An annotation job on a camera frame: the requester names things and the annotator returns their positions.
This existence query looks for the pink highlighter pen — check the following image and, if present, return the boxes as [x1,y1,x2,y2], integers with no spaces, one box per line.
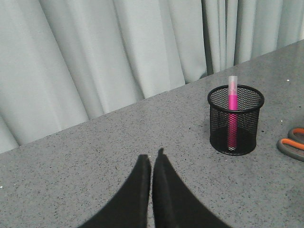
[227,75,238,152]

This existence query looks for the light grey curtain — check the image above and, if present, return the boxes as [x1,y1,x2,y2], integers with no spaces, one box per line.
[0,0,304,152]

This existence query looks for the grey orange handled scissors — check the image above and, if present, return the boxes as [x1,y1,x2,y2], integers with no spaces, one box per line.
[276,128,304,162]

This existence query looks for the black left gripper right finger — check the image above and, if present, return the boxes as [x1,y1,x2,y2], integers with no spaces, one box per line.
[152,148,229,228]

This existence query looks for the black mesh pen cup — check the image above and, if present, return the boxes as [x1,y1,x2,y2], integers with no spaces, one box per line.
[207,85,265,156]

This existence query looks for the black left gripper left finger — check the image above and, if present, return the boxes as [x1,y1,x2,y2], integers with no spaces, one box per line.
[80,154,151,228]

